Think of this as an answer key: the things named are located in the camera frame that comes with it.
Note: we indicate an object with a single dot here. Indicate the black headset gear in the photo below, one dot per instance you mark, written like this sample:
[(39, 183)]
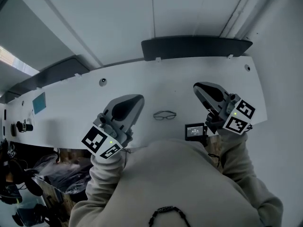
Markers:
[(11, 174)]

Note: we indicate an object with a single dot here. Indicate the small black oblong object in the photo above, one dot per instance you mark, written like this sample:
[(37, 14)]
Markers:
[(13, 130)]

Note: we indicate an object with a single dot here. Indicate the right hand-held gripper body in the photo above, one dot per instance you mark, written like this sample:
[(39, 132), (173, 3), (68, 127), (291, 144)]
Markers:
[(219, 103)]

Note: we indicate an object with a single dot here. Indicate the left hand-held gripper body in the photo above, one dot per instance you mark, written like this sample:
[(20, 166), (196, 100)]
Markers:
[(125, 117)]

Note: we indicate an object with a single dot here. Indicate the person's left forearm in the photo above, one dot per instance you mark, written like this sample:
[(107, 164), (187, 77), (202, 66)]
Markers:
[(104, 171)]

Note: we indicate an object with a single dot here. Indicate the white partition bracket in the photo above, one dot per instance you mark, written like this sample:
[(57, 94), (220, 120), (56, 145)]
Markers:
[(229, 55), (157, 59), (77, 75)]

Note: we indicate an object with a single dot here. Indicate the small black screen device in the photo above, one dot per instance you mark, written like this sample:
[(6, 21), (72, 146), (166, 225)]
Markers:
[(194, 131)]

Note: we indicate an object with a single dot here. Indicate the teal square card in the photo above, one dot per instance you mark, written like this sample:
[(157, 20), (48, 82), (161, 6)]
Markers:
[(39, 102)]

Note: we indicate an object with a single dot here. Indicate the black-framed glasses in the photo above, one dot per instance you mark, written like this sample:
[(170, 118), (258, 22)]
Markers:
[(159, 117)]

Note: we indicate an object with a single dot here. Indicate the bin with clear plastic bag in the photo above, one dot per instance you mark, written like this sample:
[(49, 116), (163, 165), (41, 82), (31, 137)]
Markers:
[(64, 174)]

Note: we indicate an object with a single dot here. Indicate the person's beige hoodie torso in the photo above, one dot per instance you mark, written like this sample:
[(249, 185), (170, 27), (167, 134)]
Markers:
[(170, 183)]

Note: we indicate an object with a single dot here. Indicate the dark desk partition panel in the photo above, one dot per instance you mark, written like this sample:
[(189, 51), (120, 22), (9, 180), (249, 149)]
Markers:
[(54, 72), (194, 47)]

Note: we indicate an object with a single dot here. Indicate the person's right forearm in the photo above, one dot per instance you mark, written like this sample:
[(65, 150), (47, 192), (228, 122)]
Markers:
[(236, 157)]

